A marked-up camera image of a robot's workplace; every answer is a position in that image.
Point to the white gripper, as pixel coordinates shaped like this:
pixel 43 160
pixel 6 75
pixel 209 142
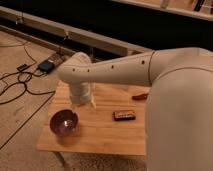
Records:
pixel 81 94

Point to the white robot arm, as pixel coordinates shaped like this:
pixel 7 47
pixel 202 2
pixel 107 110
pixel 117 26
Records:
pixel 179 108

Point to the wooden table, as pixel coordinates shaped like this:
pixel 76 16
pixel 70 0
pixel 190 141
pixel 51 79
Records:
pixel 97 131

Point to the purple bowl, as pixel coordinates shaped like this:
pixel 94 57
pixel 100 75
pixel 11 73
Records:
pixel 63 122

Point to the blue electronic box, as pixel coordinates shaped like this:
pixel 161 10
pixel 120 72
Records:
pixel 46 66

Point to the small black adapter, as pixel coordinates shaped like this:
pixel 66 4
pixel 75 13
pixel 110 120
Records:
pixel 23 67

